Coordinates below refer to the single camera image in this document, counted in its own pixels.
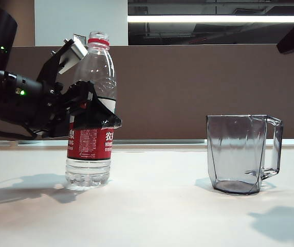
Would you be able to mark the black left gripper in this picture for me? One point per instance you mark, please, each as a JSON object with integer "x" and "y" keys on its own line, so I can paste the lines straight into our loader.
{"x": 57, "y": 113}

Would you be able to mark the clear red-label water bottle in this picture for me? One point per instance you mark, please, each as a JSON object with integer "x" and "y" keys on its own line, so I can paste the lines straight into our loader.
{"x": 90, "y": 144}

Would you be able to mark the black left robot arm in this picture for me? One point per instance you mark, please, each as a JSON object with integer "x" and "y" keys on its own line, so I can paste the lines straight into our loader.
{"x": 0, "y": 46}

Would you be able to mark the brown desk partition panel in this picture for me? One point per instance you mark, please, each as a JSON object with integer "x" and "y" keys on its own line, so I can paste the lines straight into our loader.
{"x": 175, "y": 92}

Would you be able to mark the white ceiling light strip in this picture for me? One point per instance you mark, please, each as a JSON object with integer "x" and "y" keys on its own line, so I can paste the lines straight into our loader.
{"x": 213, "y": 18}

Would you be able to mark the brown round column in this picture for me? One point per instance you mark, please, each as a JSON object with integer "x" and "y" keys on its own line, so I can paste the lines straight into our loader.
{"x": 26, "y": 23}

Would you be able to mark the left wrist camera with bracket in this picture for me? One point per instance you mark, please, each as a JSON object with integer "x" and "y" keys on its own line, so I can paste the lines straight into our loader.
{"x": 72, "y": 52}

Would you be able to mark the grey wall plate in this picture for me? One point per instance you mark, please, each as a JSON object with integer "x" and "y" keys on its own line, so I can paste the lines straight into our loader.
{"x": 79, "y": 36}

